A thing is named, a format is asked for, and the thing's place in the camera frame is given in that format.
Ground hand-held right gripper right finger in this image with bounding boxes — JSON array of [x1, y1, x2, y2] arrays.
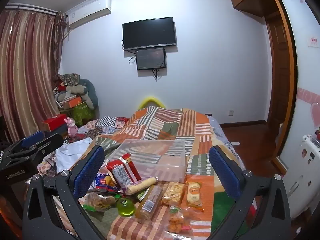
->
[[208, 145, 292, 240]]

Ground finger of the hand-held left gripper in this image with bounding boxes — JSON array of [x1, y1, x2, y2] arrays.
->
[[2, 131, 45, 157], [10, 134, 63, 162]]

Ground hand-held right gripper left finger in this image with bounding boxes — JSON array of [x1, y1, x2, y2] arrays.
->
[[22, 145, 105, 240]]

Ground blue chip snack packet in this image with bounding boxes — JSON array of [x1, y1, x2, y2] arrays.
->
[[94, 172, 118, 190]]

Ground brown snack bag green trim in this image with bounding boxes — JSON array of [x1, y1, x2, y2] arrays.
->
[[82, 192, 117, 212]]

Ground red and white snack packet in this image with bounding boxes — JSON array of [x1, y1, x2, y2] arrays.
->
[[105, 159, 137, 188]]

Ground orange rice cracker packet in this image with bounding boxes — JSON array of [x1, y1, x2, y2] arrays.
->
[[185, 181, 203, 208]]

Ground red stick snack packet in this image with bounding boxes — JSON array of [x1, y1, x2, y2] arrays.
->
[[119, 153, 142, 182]]

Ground green jelly cup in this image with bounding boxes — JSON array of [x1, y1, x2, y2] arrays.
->
[[116, 198, 137, 217]]

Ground cream roll biscuit pack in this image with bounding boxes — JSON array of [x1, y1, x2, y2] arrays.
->
[[125, 176, 158, 195]]

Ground clear bag of pale crackers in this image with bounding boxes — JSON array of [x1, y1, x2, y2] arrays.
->
[[161, 181, 185, 207]]

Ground green pea snack packet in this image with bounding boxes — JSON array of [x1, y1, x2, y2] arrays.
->
[[135, 190, 148, 202]]

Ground clear bag of fried snacks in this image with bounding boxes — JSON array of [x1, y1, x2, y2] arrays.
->
[[167, 205, 193, 235]]

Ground long brown cracker pack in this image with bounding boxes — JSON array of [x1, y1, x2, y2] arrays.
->
[[136, 185, 163, 220]]

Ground clear plastic storage container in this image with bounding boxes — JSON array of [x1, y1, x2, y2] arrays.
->
[[104, 139, 193, 183]]

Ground red box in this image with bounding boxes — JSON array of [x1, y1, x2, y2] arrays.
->
[[41, 114, 69, 132]]

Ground white cloth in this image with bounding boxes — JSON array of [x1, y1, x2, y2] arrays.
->
[[55, 137, 94, 174]]

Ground pink plush toy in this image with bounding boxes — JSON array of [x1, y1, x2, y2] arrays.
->
[[65, 117, 78, 140]]

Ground green box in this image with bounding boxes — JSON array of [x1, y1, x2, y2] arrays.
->
[[71, 102, 95, 128]]

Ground orange box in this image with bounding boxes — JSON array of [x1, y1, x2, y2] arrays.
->
[[60, 96, 83, 110]]

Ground checkered patchwork quilt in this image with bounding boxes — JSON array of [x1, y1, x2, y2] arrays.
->
[[37, 116, 132, 178]]

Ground striped curtain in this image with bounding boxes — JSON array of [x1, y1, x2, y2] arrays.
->
[[0, 8, 67, 143]]

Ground grey-green plush cushion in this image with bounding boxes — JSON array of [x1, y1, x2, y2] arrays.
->
[[76, 79, 99, 110]]

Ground camouflage cloth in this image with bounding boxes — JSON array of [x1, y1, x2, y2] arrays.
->
[[59, 73, 82, 87]]

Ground striped patchwork blanket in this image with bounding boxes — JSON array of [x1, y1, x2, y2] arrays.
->
[[72, 106, 248, 240]]

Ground white appliance with magnets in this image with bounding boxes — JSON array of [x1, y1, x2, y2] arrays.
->
[[282, 134, 320, 218]]

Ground yellow curved object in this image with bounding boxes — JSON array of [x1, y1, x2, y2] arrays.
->
[[137, 95, 167, 110]]

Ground brown wooden door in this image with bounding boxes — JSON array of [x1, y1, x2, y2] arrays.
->
[[264, 0, 299, 175]]

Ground white air conditioner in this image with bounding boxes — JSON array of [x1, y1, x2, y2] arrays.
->
[[65, 0, 112, 28]]

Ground small black wall monitor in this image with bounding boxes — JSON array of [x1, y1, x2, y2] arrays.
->
[[136, 47, 167, 71]]

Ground white curtain rail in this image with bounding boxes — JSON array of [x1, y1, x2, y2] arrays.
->
[[5, 2, 58, 15]]

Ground large black wall television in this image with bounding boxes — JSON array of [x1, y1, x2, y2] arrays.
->
[[122, 17, 177, 51]]

